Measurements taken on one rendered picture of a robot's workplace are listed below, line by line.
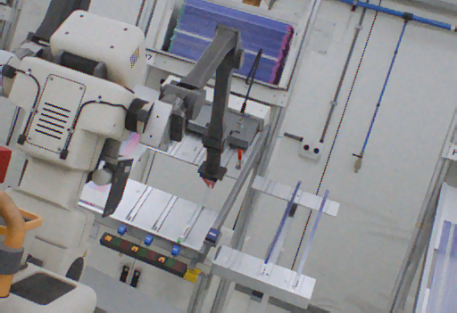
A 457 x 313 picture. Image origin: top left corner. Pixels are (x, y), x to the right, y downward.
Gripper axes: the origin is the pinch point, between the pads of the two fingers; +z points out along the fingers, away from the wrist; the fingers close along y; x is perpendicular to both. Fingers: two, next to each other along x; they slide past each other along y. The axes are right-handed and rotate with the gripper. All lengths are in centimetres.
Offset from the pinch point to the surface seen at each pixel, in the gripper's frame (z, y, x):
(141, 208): 3.5, 20.5, 19.5
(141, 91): -2, 52, -38
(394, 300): 39, -83, -8
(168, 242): 4.8, 4.3, 29.1
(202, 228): 3.3, -4.6, 18.7
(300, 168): 109, -14, -138
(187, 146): -0.1, 17.7, -16.4
